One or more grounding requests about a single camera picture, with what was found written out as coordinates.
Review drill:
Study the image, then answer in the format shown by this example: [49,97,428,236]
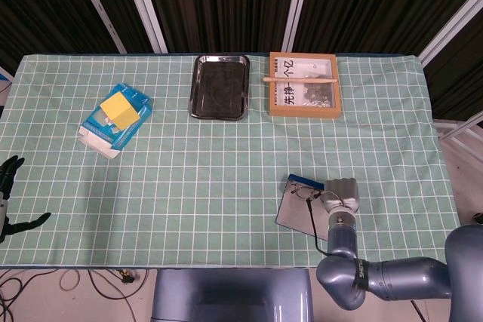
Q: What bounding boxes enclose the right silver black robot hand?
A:
[318,176,360,214]

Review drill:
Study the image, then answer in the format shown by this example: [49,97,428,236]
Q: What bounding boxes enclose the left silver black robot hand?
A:
[0,155,52,242]

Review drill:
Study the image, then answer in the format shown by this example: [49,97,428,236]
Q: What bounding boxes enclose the black wire-frame eyeglasses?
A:
[289,184,321,202]

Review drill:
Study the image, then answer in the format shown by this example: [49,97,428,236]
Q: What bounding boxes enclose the blue hinged case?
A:
[274,173,330,241]

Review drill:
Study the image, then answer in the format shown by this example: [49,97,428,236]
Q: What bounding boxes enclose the light wooden stick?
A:
[263,76,339,83]

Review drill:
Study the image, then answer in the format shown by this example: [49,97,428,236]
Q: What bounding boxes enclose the flattened blue cardboard box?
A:
[78,82,154,160]

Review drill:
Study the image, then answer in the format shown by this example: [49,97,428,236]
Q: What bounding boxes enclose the green checkered tablecloth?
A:
[0,53,472,269]

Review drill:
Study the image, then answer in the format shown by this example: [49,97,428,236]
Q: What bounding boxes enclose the blue-grey robot torso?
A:
[150,268,314,322]

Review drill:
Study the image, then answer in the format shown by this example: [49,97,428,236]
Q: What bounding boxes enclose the yellow sponge block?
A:
[99,92,139,130]

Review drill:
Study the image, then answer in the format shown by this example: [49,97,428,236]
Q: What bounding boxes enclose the dark metal tray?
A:
[187,54,251,122]

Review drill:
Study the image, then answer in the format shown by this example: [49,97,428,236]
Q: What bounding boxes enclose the black hand cable with plug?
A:
[305,192,429,322]

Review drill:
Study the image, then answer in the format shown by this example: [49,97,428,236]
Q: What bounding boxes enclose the black floor cable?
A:
[0,268,24,322]
[87,268,149,300]

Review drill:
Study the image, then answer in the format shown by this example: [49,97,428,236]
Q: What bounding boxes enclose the wooden shadow box frame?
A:
[269,51,343,118]

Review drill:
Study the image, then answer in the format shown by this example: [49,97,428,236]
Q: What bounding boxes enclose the grey floor cable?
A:
[59,270,82,293]

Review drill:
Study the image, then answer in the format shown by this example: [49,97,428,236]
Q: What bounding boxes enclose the aluminium profile frame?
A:
[435,110,483,142]

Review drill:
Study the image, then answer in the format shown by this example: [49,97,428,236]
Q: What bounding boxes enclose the white double frame post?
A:
[118,0,169,54]

